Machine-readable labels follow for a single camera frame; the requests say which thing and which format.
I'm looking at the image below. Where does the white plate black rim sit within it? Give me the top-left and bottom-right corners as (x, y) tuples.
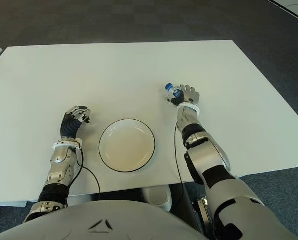
(98, 118), (156, 173)

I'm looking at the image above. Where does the white round pedestal base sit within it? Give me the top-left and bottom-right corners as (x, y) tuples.
(141, 186), (173, 212)

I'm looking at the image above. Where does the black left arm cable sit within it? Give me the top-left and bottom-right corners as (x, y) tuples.
(73, 147), (101, 195)

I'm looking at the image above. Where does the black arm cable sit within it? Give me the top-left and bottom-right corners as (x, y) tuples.
(174, 121), (185, 205)
(73, 147), (101, 195)

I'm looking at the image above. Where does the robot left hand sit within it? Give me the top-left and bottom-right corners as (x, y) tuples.
(59, 105), (92, 140)

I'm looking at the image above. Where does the clear water bottle blue cap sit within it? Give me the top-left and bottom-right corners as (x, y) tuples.
(164, 82), (182, 99)

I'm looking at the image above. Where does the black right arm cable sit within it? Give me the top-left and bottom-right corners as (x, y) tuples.
(174, 121), (185, 205)

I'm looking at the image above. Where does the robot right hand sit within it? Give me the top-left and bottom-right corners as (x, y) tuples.
(165, 84), (201, 109)

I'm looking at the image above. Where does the grey robot torso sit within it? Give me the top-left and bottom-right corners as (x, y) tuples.
(0, 199), (211, 240)

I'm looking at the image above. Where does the silver metal bracket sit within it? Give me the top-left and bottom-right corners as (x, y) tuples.
(195, 198), (215, 235)

